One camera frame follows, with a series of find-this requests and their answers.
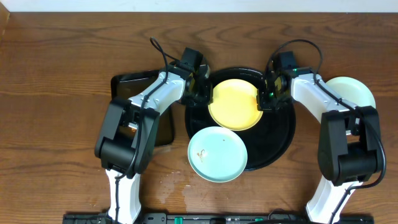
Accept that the light blue plate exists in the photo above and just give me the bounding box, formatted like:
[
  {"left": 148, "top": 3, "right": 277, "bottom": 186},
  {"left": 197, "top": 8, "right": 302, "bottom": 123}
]
[
  {"left": 326, "top": 77, "right": 376, "bottom": 108},
  {"left": 187, "top": 126, "right": 248, "bottom": 183}
]

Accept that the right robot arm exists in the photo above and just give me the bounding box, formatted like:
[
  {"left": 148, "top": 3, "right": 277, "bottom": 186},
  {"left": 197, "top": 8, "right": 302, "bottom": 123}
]
[{"left": 257, "top": 68, "right": 386, "bottom": 223}]

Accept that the black rectangular water tray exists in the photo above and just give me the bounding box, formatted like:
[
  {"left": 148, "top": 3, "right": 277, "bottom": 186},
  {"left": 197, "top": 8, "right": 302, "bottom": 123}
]
[{"left": 111, "top": 70, "right": 175, "bottom": 147}]

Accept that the yellow plate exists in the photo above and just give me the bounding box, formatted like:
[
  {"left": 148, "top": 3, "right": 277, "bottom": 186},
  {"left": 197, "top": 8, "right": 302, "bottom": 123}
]
[{"left": 208, "top": 79, "right": 263, "bottom": 131}]

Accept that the round black tray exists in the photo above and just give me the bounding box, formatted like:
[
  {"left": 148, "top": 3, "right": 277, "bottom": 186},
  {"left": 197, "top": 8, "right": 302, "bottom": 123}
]
[{"left": 185, "top": 67, "right": 296, "bottom": 171}]

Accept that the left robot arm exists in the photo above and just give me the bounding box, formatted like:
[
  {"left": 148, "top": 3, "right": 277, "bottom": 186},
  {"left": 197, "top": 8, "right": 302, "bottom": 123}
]
[{"left": 95, "top": 63, "right": 212, "bottom": 223}]

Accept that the light blue plate bottom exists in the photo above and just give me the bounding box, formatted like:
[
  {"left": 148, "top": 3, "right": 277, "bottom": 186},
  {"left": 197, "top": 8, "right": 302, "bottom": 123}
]
[{"left": 187, "top": 126, "right": 248, "bottom": 183}]

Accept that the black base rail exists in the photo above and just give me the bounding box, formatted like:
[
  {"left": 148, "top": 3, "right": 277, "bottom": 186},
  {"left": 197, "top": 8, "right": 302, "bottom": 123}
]
[{"left": 62, "top": 212, "right": 376, "bottom": 224}]

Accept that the light blue plate top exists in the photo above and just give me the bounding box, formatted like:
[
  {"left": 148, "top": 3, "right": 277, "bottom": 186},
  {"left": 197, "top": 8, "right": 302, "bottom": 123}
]
[{"left": 326, "top": 77, "right": 376, "bottom": 108}]

